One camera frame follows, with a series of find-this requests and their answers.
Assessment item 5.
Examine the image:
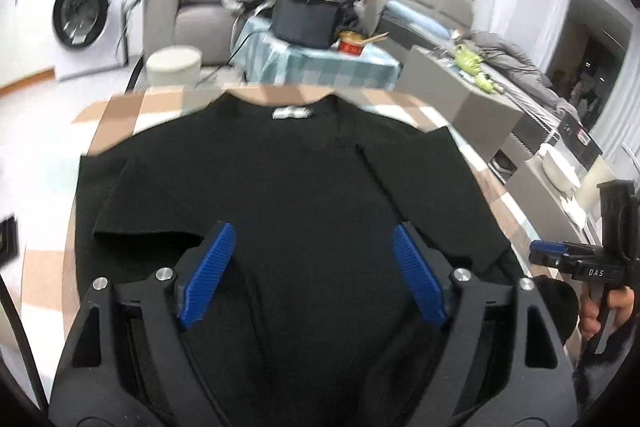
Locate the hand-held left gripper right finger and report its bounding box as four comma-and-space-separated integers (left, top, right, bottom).
392, 223, 583, 425

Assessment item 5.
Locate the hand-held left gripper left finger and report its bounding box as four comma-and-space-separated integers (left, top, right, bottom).
47, 221, 237, 425

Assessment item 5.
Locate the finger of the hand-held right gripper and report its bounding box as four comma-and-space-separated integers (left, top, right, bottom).
529, 239, 581, 279

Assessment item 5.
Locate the black t-shirt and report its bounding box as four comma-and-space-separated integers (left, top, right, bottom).
74, 91, 526, 427

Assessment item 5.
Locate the person's right forearm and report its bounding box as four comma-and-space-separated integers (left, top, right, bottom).
572, 337, 640, 427

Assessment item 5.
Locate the person's right hand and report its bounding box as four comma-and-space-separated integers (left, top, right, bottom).
578, 284, 637, 344

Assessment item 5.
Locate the white pot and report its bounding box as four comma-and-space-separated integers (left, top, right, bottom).
537, 142, 584, 194

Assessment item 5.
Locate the grey cardboard box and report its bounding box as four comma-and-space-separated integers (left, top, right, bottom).
400, 47, 525, 174

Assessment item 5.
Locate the brown blue plaid blanket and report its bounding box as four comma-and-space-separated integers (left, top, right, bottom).
62, 84, 543, 358

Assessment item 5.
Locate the green toy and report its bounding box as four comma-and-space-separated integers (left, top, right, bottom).
472, 72, 497, 94
452, 44, 482, 74

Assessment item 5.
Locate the dark grey garment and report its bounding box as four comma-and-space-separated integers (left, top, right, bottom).
467, 31, 582, 118

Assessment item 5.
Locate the white round stool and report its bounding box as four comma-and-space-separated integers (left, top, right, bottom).
146, 47, 202, 88

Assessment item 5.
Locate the teal plaid tablecloth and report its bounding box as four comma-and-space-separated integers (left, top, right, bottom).
232, 14, 404, 90

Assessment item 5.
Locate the white curtain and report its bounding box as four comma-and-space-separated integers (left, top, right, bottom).
492, 0, 576, 80

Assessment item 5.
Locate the red noodle cup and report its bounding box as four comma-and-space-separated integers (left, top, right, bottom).
337, 32, 367, 56

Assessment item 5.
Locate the light blue pillow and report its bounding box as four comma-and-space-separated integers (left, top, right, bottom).
385, 0, 451, 38

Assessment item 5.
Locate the white washing machine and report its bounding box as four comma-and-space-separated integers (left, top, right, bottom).
50, 0, 132, 82

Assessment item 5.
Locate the white cabinet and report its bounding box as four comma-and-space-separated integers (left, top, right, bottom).
0, 0, 57, 92

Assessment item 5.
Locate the black cable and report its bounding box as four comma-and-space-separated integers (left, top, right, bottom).
0, 274, 33, 390

